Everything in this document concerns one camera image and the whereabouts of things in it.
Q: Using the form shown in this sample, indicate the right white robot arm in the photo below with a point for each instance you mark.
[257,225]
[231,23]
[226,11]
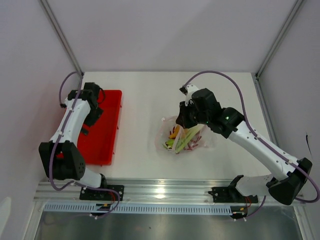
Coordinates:
[287,175]

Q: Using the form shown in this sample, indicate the right aluminium frame post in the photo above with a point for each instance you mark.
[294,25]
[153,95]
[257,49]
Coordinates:
[280,36]

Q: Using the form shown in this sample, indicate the aluminium mounting rail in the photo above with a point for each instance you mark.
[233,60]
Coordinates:
[142,191]

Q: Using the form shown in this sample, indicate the aluminium frame post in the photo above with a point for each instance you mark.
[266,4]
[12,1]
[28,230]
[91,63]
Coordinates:
[48,11]
[280,36]

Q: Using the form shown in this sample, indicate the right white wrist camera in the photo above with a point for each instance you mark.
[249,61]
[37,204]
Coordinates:
[188,90]

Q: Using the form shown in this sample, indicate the left aluminium frame post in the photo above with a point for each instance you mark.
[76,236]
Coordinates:
[48,11]

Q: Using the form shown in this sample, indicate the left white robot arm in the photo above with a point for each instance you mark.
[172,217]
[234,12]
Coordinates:
[61,159]

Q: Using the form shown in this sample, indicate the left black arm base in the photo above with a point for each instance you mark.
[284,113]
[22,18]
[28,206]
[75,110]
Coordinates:
[100,195]

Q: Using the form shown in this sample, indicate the yellow toy food piece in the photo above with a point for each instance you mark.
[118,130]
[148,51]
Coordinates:
[175,131]

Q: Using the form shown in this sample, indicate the white slotted cable duct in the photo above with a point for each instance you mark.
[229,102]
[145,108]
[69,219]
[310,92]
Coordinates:
[134,208]

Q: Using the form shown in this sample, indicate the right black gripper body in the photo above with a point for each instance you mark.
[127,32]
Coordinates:
[191,117]

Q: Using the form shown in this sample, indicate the clear zip top bag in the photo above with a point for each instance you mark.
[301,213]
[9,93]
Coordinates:
[188,139]

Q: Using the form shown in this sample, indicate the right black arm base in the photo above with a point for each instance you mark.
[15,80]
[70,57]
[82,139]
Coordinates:
[224,194]

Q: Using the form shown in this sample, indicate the green white toy celery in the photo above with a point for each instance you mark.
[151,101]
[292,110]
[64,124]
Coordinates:
[183,141]

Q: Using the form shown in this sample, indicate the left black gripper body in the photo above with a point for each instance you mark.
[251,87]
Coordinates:
[93,116]

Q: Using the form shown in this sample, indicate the red plastic tray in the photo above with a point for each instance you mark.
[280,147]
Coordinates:
[97,147]

